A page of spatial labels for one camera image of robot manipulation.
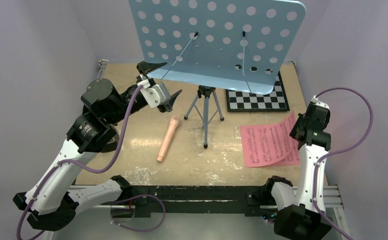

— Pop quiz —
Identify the light blue music stand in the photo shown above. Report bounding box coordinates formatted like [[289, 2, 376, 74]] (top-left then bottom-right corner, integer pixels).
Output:
[[128, 0, 307, 149]]

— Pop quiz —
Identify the pink sheet music front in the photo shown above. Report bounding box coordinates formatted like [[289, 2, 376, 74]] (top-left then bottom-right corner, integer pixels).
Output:
[[240, 112, 298, 168]]

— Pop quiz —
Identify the pink sheet music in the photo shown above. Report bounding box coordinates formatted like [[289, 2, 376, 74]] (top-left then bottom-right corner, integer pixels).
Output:
[[240, 112, 298, 168], [272, 149, 301, 166]]

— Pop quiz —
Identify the black metronome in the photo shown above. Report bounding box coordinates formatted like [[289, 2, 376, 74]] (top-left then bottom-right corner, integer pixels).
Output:
[[100, 133, 120, 153]]

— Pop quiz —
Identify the pink sheet music back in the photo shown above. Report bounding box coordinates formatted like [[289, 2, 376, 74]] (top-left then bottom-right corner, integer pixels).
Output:
[[272, 149, 301, 166]]

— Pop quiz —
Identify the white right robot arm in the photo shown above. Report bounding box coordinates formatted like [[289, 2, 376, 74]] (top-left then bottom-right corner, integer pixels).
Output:
[[262, 100, 332, 240]]

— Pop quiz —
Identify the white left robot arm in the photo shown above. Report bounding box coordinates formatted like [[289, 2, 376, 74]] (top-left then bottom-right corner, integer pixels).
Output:
[[13, 61, 178, 232]]

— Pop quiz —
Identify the black white chessboard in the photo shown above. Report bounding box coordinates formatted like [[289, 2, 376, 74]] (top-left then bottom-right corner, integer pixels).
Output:
[[225, 72, 290, 113]]

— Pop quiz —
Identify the pink recorder flute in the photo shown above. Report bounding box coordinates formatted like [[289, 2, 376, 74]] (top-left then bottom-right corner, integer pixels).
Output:
[[156, 115, 180, 162]]

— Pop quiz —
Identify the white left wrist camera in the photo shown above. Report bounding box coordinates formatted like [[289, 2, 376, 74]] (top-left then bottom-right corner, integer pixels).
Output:
[[136, 74, 171, 108]]

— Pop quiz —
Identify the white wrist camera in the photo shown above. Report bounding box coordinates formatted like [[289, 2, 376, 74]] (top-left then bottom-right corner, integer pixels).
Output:
[[310, 95, 330, 110], [136, 74, 171, 108]]

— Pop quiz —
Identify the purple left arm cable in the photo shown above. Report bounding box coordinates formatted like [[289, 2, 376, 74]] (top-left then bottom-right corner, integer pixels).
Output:
[[16, 84, 167, 240]]

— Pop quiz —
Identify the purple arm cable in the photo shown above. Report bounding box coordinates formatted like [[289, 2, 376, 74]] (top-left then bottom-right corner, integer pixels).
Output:
[[312, 87, 374, 240], [16, 84, 167, 240]]

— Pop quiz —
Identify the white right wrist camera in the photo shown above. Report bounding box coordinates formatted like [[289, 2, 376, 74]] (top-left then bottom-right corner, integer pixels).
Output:
[[310, 95, 330, 110]]

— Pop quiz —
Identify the aluminium frame rail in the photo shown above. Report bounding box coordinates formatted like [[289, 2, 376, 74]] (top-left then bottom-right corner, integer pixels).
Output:
[[42, 58, 352, 240]]

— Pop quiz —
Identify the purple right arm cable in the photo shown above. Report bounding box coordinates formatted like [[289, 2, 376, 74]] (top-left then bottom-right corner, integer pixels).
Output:
[[312, 87, 374, 240]]

